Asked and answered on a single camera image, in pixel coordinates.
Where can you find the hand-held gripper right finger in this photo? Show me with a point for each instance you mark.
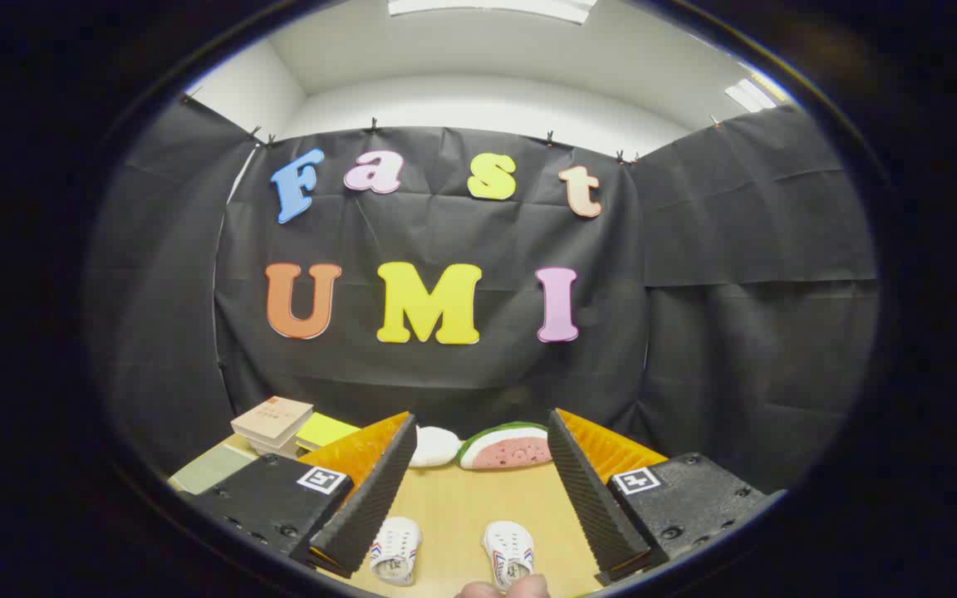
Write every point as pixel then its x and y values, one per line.
pixel 586 490

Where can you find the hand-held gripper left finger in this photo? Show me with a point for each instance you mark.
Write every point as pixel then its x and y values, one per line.
pixel 379 490

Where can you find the white canvas shoe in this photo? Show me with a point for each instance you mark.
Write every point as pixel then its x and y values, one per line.
pixel 508 550
pixel 395 548

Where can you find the green fabric storage box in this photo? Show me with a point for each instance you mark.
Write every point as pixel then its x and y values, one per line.
pixel 211 469

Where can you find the white plush toy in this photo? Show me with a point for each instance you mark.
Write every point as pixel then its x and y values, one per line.
pixel 435 446

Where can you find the yellow book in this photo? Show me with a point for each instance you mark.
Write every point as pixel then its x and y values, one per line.
pixel 325 430

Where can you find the watermelon slice plush toy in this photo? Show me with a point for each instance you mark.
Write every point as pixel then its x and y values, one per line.
pixel 505 450

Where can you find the beige paperback book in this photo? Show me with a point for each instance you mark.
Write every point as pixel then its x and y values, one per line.
pixel 272 418

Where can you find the black backdrop cloth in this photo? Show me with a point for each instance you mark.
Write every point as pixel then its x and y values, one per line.
pixel 445 241

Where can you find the ceiling light panel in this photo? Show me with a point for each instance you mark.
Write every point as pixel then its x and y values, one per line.
pixel 749 95
pixel 491 7

